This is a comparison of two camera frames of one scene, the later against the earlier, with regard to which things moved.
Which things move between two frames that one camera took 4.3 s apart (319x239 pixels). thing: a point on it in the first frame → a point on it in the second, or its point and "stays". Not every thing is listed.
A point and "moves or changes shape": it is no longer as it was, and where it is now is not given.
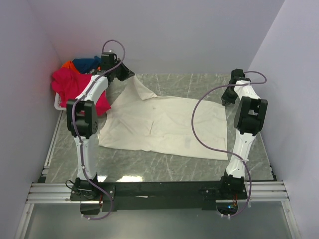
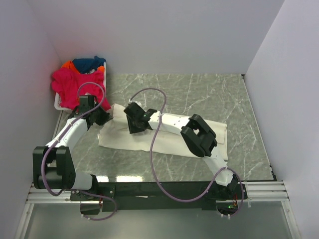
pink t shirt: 67,82 stays
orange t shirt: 69,64 stays
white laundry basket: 57,102 stays
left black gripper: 127,73 → 106,117
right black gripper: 226,100 → 131,129
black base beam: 120,195 stays
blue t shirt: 85,65 stays
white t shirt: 137,120 moves or changes shape
